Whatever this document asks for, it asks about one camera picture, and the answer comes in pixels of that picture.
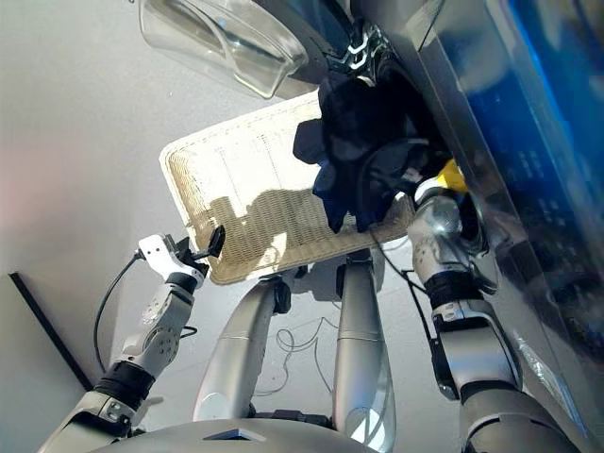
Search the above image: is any silver robot torso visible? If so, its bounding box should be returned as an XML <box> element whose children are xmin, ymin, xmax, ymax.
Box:
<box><xmin>89</xmin><ymin>418</ymin><xmax>378</xmax><ymax>453</ymax></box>

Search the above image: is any thin grey floor wire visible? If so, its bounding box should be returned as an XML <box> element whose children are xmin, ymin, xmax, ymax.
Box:
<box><xmin>254</xmin><ymin>315</ymin><xmax>341</xmax><ymax>397</ymax></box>

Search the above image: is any black garment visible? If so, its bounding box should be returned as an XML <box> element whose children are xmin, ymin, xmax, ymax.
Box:
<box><xmin>292</xmin><ymin>70</ymin><xmax>454</xmax><ymax>232</ymax></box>

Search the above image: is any round washing machine door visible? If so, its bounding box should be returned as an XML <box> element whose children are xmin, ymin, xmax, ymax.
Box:
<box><xmin>136</xmin><ymin>0</ymin><xmax>360</xmax><ymax>100</ymax></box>

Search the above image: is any pale woven laundry basket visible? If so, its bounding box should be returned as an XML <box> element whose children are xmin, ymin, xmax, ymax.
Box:
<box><xmin>159</xmin><ymin>90</ymin><xmax>416</xmax><ymax>286</ymax></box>

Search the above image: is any grey washing machine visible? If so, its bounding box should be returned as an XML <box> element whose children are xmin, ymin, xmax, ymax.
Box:
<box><xmin>325</xmin><ymin>0</ymin><xmax>604</xmax><ymax>453</ymax></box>

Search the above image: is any yellow wrist camera mount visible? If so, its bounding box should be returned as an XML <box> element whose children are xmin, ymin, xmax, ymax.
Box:
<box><xmin>436</xmin><ymin>158</ymin><xmax>468</xmax><ymax>193</ymax></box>

